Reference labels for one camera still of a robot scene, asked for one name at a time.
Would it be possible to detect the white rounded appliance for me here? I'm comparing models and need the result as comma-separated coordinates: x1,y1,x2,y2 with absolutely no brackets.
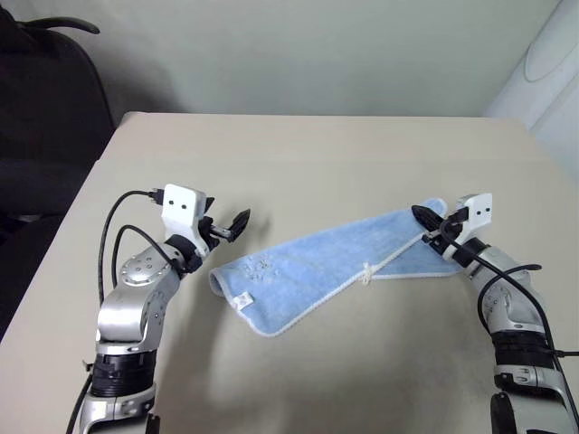
485,0,579,178

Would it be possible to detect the black curved chair handle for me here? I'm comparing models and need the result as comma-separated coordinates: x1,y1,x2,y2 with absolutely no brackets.
20,16,101,35

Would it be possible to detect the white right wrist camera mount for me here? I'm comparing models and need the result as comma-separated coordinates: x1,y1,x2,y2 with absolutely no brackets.
453,192,494,241

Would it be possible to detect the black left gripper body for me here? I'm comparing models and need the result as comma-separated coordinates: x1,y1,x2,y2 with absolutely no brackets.
196,215,234,257

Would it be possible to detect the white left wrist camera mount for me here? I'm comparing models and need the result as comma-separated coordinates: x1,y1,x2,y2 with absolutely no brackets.
160,183,208,255

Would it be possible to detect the black padded chair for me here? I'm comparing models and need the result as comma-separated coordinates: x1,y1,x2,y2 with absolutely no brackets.
0,7,117,241

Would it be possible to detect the light blue towel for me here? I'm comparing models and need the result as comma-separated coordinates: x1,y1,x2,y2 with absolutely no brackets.
208,196,462,339

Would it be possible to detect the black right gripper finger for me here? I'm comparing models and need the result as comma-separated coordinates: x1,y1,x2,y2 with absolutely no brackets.
411,204,447,231

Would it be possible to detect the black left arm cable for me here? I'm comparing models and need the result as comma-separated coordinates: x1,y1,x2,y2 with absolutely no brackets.
65,185,194,434

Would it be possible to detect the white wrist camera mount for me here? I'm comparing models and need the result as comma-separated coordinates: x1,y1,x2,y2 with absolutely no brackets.
453,192,494,241
160,183,208,255

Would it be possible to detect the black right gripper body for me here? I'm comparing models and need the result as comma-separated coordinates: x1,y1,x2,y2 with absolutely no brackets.
422,219,463,260

